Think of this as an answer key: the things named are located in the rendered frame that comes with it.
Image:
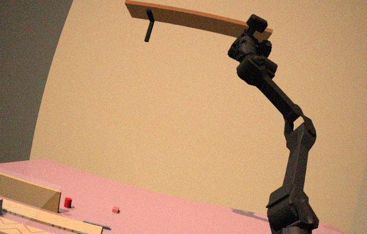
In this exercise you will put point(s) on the red cylinder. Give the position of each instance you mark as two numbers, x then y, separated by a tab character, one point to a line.
67	202

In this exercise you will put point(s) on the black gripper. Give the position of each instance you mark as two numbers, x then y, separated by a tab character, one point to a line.
255	23

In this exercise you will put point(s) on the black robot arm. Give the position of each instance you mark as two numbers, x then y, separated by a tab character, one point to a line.
289	211

